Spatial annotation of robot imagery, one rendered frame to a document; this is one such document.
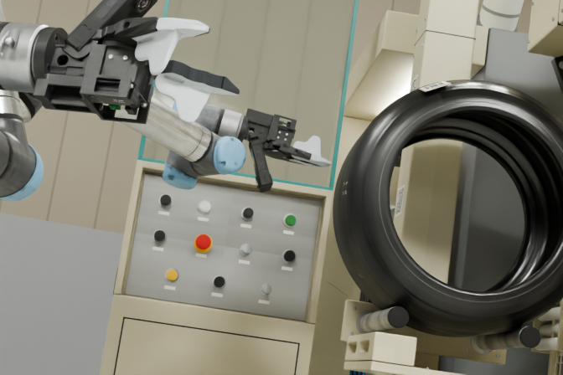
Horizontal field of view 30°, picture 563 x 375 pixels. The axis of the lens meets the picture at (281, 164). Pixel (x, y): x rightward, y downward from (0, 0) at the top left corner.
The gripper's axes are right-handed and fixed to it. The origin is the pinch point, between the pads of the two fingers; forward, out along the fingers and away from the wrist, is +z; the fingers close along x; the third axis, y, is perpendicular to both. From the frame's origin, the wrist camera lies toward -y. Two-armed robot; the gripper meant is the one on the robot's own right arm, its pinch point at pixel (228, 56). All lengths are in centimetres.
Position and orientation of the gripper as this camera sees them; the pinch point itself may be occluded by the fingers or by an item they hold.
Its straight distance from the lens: 111.2
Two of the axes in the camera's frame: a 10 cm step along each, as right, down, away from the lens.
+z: 9.7, 1.0, -2.1
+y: -1.7, 9.3, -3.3
